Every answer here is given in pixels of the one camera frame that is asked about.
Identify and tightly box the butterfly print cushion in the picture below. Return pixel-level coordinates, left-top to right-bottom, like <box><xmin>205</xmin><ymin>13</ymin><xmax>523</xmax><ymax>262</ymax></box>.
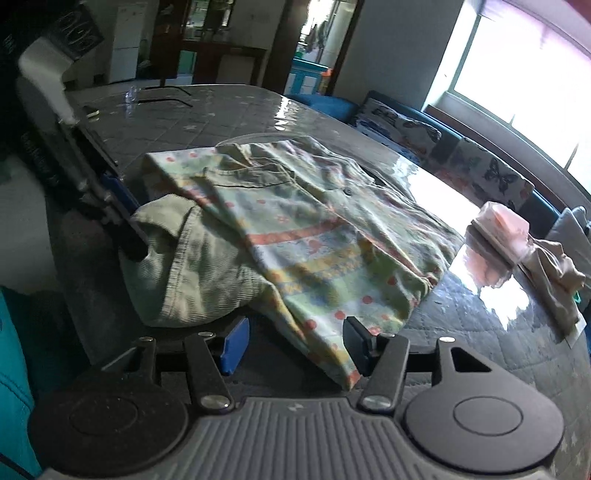
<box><xmin>352</xmin><ymin>98</ymin><xmax>442</xmax><ymax>163</ymax></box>
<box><xmin>437</xmin><ymin>138</ymin><xmax>534</xmax><ymax>211</ymax></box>

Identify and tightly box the white refrigerator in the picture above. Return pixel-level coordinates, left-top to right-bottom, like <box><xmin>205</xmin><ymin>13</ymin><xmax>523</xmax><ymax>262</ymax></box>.
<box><xmin>108</xmin><ymin>2</ymin><xmax>147</xmax><ymax>83</ymax></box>

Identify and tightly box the green patterned children's shirt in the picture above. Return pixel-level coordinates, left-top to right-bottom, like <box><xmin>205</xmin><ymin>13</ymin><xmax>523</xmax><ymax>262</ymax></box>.
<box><xmin>121</xmin><ymin>137</ymin><xmax>463</xmax><ymax>389</ymax></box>

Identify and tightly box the beige crumpled garment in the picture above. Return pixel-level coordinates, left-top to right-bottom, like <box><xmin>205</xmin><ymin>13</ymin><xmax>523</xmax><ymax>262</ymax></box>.
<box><xmin>520</xmin><ymin>237</ymin><xmax>586</xmax><ymax>337</ymax></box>

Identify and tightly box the pink white storage bag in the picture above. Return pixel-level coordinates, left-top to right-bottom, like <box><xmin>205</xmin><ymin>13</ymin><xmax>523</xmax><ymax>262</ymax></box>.
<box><xmin>472</xmin><ymin>201</ymin><xmax>532</xmax><ymax>266</ymax></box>

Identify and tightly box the dark wooden cabinet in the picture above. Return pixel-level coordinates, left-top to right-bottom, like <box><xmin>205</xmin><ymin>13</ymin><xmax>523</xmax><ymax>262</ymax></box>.
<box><xmin>137</xmin><ymin>1</ymin><xmax>266</xmax><ymax>87</ymax></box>

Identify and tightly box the grey pillow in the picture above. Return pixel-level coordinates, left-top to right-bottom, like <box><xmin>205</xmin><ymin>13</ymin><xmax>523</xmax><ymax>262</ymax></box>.
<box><xmin>546</xmin><ymin>206</ymin><xmax>590</xmax><ymax>260</ymax></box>

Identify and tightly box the blue sofa bench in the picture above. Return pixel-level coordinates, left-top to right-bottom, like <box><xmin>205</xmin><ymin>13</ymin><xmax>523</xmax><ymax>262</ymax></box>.
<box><xmin>287</xmin><ymin>90</ymin><xmax>560</xmax><ymax>238</ymax></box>

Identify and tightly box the teal small cabinet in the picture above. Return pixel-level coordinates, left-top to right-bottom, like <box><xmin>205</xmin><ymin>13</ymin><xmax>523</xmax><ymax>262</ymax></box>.
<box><xmin>283</xmin><ymin>57</ymin><xmax>331</xmax><ymax>96</ymax></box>

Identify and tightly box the window with frame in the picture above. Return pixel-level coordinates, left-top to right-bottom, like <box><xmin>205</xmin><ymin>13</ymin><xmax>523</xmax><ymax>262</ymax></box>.
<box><xmin>425</xmin><ymin>1</ymin><xmax>590</xmax><ymax>190</ymax></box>

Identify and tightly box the teal sleeve forearm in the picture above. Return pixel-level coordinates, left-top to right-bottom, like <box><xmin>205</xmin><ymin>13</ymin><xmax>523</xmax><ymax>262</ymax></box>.
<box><xmin>1</xmin><ymin>295</ymin><xmax>42</xmax><ymax>479</ymax></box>

